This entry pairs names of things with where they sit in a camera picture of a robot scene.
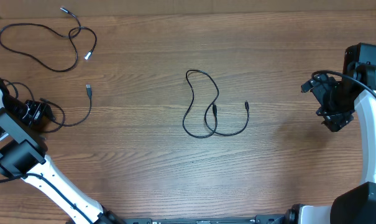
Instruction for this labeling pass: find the black cable silver USB plug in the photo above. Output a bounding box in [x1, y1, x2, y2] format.
[0, 7, 98, 73]

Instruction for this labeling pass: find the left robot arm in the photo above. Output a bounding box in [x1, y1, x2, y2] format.
[0, 78, 123, 223]

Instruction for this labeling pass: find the thin black short cable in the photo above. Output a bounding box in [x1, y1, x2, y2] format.
[181, 69, 250, 139]

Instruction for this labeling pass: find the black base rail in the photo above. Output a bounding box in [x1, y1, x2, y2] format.
[122, 214, 298, 224]

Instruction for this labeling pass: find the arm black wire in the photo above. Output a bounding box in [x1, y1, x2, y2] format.
[0, 79, 94, 224]
[310, 70, 376, 113]

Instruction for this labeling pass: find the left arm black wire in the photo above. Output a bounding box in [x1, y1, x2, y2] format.
[0, 79, 94, 224]

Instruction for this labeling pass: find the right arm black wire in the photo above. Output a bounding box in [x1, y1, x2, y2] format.
[310, 70, 376, 113]

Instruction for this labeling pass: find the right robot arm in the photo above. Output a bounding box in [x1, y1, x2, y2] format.
[274, 43, 376, 224]

